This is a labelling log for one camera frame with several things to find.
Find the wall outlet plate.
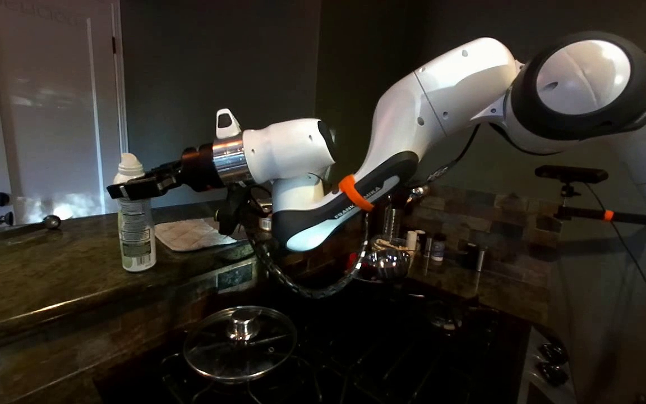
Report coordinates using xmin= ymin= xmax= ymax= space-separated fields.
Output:
xmin=215 ymin=263 xmax=256 ymax=294

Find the white door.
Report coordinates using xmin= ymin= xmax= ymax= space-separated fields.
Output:
xmin=0 ymin=0 xmax=128 ymax=225

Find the black gas stove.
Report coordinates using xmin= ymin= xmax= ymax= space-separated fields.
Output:
xmin=96 ymin=280 xmax=576 ymax=404

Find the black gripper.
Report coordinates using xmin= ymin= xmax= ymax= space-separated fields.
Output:
xmin=107 ymin=145 xmax=219 ymax=200

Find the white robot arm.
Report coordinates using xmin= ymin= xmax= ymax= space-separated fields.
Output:
xmin=107 ymin=31 xmax=646 ymax=251

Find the white spray can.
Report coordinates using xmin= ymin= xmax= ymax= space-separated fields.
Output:
xmin=113 ymin=153 xmax=157 ymax=271

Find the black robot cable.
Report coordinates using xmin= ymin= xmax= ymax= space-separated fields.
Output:
xmin=250 ymin=125 xmax=482 ymax=301

